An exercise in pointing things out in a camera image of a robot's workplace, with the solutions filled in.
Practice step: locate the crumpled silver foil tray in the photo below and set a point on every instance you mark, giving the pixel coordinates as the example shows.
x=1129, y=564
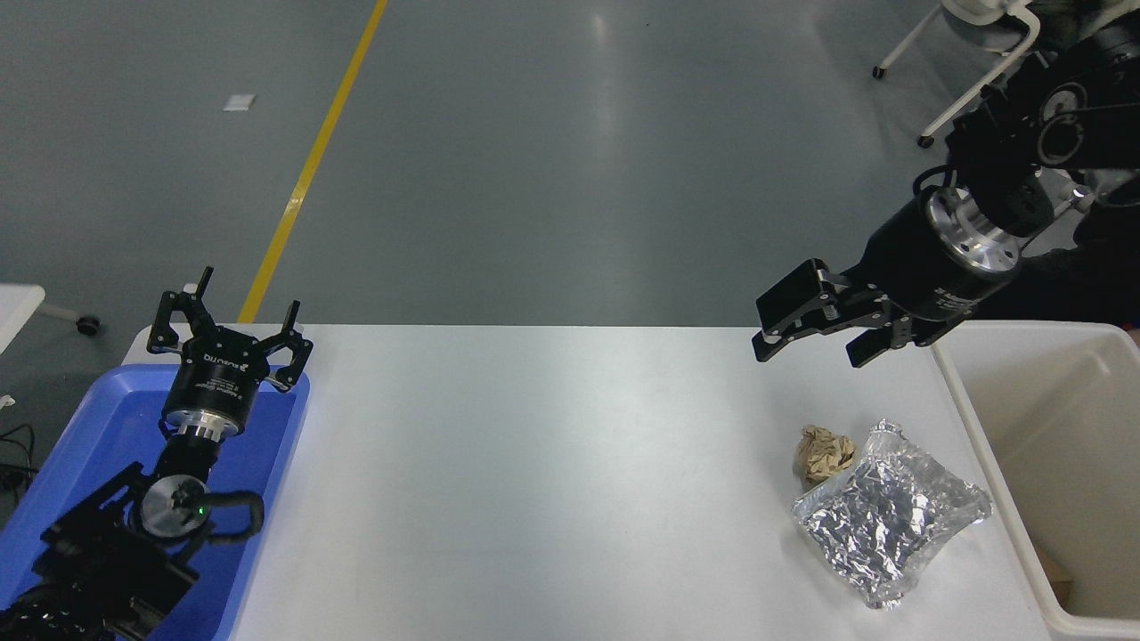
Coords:
x=886, y=525

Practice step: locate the white wheeled cart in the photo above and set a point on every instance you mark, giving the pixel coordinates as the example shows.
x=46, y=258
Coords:
x=16, y=307

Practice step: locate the large pale plastic bin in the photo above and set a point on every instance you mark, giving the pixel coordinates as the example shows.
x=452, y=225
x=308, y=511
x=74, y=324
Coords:
x=1051, y=427

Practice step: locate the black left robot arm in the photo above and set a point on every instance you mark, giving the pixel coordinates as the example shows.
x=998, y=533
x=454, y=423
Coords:
x=98, y=552

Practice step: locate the white chair frame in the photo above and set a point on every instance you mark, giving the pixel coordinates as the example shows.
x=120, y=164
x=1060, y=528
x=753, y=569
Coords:
x=1113, y=185

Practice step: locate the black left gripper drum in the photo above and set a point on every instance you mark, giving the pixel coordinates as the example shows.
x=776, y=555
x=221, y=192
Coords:
x=214, y=374

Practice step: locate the white wheeled chair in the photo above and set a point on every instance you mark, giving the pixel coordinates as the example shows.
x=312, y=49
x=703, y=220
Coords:
x=980, y=71

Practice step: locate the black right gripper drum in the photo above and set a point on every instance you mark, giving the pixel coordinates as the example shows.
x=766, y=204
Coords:
x=917, y=276

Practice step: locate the blue plastic tray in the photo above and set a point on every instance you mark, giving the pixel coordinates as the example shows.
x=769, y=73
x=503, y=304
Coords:
x=107, y=427

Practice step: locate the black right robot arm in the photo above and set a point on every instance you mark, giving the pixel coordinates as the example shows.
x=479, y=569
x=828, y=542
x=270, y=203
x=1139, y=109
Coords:
x=1060, y=125

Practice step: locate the crumpled tan paper ball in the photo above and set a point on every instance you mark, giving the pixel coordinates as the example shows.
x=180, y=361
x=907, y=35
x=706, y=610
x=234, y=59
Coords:
x=824, y=452

